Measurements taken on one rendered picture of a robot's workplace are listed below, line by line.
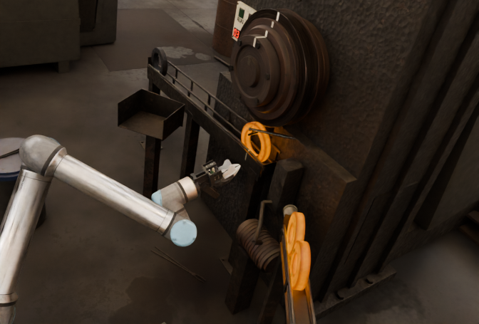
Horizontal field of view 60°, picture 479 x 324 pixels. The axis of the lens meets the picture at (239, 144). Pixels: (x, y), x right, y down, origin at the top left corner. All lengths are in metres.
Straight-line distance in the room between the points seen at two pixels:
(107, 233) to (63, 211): 0.30
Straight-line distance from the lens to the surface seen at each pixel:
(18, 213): 1.65
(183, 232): 1.46
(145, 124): 2.20
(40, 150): 1.49
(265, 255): 1.72
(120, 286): 2.21
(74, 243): 2.41
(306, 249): 1.39
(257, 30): 1.68
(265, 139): 1.81
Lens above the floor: 1.77
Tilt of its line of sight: 33 degrees down
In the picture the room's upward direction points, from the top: 12 degrees clockwise
